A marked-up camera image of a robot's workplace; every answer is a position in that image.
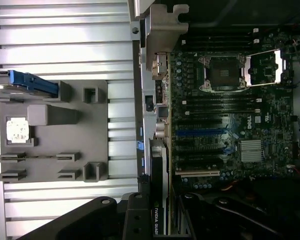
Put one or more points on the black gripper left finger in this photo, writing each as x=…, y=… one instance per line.
x=137, y=217

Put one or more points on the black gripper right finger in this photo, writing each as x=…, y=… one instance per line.
x=190, y=217

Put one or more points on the white expansion slot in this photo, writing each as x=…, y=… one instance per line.
x=200, y=172

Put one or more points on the long black expansion slot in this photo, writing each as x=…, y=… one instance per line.
x=200, y=163
x=200, y=153
x=200, y=123

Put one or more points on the short black expansion slot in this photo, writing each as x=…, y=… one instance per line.
x=181, y=143

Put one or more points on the blue expansion slot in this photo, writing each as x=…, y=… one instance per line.
x=200, y=132

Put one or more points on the silver finned chipset heatsink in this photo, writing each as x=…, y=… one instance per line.
x=252, y=151

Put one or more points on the grey parts rack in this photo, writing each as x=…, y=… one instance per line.
x=65, y=140

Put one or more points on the green Dell motherboard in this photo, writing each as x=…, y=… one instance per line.
x=275, y=120

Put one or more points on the black open PC case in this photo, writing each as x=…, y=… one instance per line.
x=146, y=87

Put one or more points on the silver CPU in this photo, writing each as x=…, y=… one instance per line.
x=17, y=130

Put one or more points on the CPU socket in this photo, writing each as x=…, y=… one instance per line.
x=222, y=72

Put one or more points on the silver socket cover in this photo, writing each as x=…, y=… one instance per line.
x=265, y=70

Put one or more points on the hard disk with blue carrier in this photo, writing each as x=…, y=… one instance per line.
x=35, y=83

